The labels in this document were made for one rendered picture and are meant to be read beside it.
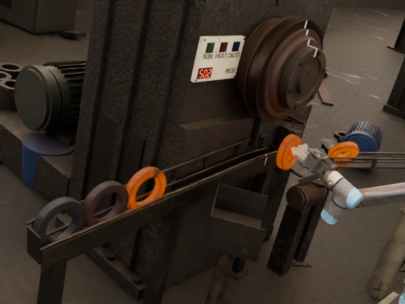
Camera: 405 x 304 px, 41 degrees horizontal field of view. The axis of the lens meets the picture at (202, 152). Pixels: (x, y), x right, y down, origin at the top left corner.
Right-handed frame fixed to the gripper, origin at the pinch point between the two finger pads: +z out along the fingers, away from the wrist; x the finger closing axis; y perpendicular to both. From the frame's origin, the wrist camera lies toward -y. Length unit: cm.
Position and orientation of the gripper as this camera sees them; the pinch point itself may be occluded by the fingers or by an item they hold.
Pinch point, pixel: (291, 149)
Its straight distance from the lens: 232.5
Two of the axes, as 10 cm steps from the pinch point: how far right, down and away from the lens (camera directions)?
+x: -6.7, 1.7, -7.2
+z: -6.3, -6.5, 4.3
